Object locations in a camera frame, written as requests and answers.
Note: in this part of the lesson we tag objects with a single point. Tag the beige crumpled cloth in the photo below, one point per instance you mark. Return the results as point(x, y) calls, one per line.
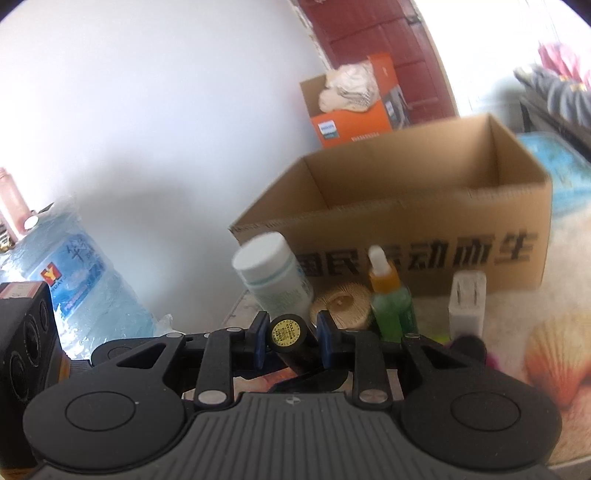
point(351, 87)

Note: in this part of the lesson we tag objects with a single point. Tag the white pill bottle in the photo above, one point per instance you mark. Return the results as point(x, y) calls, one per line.
point(270, 271)

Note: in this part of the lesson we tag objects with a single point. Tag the grey sofa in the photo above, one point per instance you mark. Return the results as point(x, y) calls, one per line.
point(555, 104)

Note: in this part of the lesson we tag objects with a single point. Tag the gold lid black jar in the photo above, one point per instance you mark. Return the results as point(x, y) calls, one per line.
point(348, 304)

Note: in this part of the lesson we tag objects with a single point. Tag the pink cloth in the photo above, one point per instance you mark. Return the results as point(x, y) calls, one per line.
point(566, 62)

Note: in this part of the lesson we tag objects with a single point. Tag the white power adapter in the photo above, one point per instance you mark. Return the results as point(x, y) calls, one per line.
point(467, 304)

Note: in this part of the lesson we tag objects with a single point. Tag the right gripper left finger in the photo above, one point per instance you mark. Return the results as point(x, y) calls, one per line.
point(255, 339)

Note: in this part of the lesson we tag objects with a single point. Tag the dark red door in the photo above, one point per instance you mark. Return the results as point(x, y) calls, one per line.
point(350, 30)

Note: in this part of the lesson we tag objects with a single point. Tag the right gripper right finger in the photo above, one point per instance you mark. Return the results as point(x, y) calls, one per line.
point(329, 336)

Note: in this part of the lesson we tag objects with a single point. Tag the blue water jug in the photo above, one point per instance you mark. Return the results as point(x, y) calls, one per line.
point(92, 303)

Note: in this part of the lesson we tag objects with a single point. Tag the green dropper bottle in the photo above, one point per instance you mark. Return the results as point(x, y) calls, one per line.
point(392, 302)

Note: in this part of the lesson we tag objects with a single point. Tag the black cylinder yellow label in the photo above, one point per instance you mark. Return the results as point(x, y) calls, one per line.
point(291, 339)

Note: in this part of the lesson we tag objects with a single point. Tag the large brown cardboard box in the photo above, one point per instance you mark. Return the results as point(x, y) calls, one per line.
point(460, 194)

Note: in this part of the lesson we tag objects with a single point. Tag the black round object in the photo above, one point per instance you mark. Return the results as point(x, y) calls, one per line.
point(470, 346)

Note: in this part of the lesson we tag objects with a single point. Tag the pink bottle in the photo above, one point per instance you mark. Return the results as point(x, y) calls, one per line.
point(16, 216)

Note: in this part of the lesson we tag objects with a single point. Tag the orange appliance box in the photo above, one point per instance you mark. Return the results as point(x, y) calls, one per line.
point(339, 127)

